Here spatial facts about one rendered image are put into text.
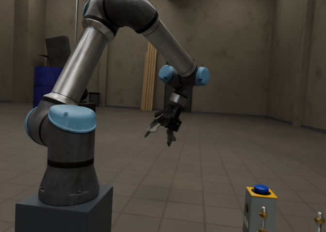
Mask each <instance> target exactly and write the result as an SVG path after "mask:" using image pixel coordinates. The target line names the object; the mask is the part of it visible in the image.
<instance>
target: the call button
mask: <svg viewBox="0 0 326 232"><path fill-rule="evenodd" d="M254 189H255V191H256V192H258V193H261V194H266V193H267V192H268V191H269V188H268V187H267V186H265V185H261V184H257V185H254Z"/></svg>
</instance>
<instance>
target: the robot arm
mask: <svg viewBox="0 0 326 232"><path fill-rule="evenodd" d="M82 16H83V19H82V22H81V24H82V27H83V31H82V33H81V35H80V37H79V39H78V41H77V43H76V45H75V47H74V49H73V51H72V53H71V54H70V56H69V58H68V60H67V62H66V64H65V66H64V68H63V70H62V72H61V74H60V76H59V78H58V80H57V82H56V84H55V86H54V88H53V90H52V92H51V93H49V94H46V95H44V96H43V97H42V99H41V101H40V103H39V104H38V106H37V107H35V108H34V109H32V110H31V111H30V112H29V113H28V115H27V117H26V119H25V130H26V133H27V135H28V136H29V137H30V138H31V139H32V140H33V141H34V142H36V143H38V144H40V145H42V146H45V147H48V160H47V168H46V171H45V174H44V176H43V179H42V181H41V184H40V186H39V190H38V198H39V200H40V201H41V202H43V203H45V204H49V205H55V206H70V205H78V204H82V203H86V202H89V201H91V200H93V199H95V198H96V197H97V196H98V195H99V182H98V178H97V174H96V171H95V168H94V152H95V131H96V126H97V123H96V114H95V112H94V111H93V110H91V109H89V108H86V107H82V106H78V103H79V101H80V99H81V97H82V95H83V93H84V91H85V88H86V86H87V84H88V82H89V80H90V78H91V76H92V74H93V72H94V69H95V67H96V65H97V63H98V61H99V59H100V57H101V55H102V53H103V50H104V48H105V46H106V44H107V42H110V41H113V40H114V38H115V36H116V33H117V31H118V29H119V28H121V27H125V26H127V27H130V28H132V29H133V30H134V31H135V32H136V33H137V34H142V35H143V36H144V37H145V38H146V39H147V40H148V41H149V42H150V43H151V45H152V46H153V47H154V48H155V49H156V50H157V51H158V52H159V53H160V54H161V55H162V56H163V57H164V58H165V60H166V61H167V62H168V63H169V64H170V65H171V66H170V65H165V66H163V67H162V68H161V69H160V72H159V79H160V80H161V81H163V82H164V83H165V84H167V85H169V86H170V87H172V88H174V91H173V93H172V95H171V97H170V100H169V103H168V104H169V105H171V107H168V108H166V109H163V110H161V111H159V112H156V113H155V116H154V117H155V119H154V120H153V121H152V123H151V124H150V126H149V127H148V129H147V131H146V133H145V136H144V137H147V136H148V135H149V134H150V133H155V132H156V131H157V130H158V127H159V126H164V127H165V128H168V129H167V130H166V133H167V144H168V146H169V147H170V145H171V143H172V141H176V137H175V136H174V134H173V131H176V132H178V130H179V127H180V125H181V123H182V121H180V119H179V116H180V114H181V111H184V108H183V107H184V105H185V103H186V101H187V99H188V97H189V94H190V92H191V90H192V88H193V87H194V86H205V85H206V84H207V83H208V82H209V79H210V73H209V71H208V69H207V68H205V67H198V66H197V65H196V63H195V62H194V61H193V60H192V58H191V57H190V56H189V55H188V53H187V52H186V51H185V50H184V49H183V47H182V46H181V45H180V44H179V42H178V41H177V40H176V39H175V37H174V36H173V35H172V34H171V32H170V31H169V30H168V29H167V28H166V27H165V26H164V24H163V23H162V22H161V21H160V19H159V13H158V12H157V11H156V9H155V8H154V7H153V6H152V5H151V4H150V2H148V1H147V0H89V1H88V2H87V3H86V4H85V6H84V8H83V12H82Z"/></svg>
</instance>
